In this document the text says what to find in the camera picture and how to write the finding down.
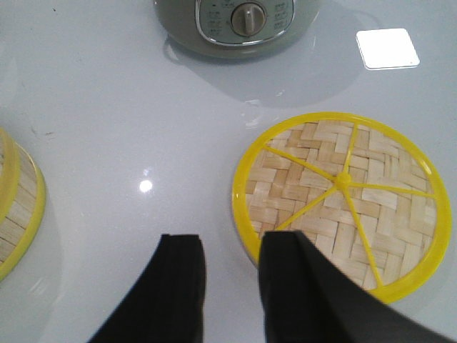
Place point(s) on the yellow woven bamboo steamer lid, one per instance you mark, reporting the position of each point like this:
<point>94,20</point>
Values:
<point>365,196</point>

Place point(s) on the grey-green electric cooking pot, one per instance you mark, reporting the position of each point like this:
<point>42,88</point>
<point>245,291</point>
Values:
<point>236,29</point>

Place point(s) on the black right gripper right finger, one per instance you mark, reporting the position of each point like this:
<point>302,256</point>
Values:
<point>306,298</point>

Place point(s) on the bamboo steamer drawer yellow rims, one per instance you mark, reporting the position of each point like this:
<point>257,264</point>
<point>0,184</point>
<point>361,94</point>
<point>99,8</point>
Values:
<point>23,200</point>

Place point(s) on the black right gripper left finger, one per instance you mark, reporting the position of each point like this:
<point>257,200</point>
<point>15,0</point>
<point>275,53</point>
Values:
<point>166,303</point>

